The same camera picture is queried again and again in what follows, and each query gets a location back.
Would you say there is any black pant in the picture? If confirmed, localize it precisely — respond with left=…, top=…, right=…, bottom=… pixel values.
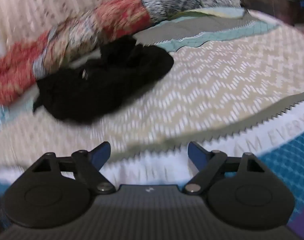
left=32, top=35, right=174, bottom=124

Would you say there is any red patchwork quilt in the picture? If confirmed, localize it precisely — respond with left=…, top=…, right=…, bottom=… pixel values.
left=0, top=0, right=241, bottom=105

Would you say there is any patterned bedsheet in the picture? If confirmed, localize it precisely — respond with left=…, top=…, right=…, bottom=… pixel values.
left=0, top=6, right=304, bottom=240

